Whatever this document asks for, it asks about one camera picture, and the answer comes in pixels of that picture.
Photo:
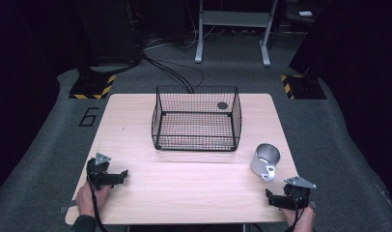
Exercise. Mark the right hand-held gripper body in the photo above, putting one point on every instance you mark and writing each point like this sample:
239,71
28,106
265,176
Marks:
298,191

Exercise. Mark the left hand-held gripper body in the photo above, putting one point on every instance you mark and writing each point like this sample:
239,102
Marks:
99,167

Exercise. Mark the person's right hand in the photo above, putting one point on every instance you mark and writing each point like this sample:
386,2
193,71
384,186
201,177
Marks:
302,219

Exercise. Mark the person's left hand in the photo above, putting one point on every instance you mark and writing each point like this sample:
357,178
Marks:
84,199

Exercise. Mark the silver metal cup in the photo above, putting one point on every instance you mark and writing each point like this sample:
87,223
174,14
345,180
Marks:
265,161

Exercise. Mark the dark round disc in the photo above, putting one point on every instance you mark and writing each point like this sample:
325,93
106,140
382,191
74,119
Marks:
222,105

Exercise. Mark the black stand column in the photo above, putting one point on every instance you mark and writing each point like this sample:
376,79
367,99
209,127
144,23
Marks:
316,38
88,38

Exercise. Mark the small white box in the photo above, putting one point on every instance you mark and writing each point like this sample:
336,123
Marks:
305,14

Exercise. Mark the white metal stand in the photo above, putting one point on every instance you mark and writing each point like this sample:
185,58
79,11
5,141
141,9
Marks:
232,19

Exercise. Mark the grey metal table bracket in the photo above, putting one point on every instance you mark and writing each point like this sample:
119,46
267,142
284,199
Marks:
68,208

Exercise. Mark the black yellow striped base plate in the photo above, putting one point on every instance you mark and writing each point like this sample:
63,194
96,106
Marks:
303,87
94,87

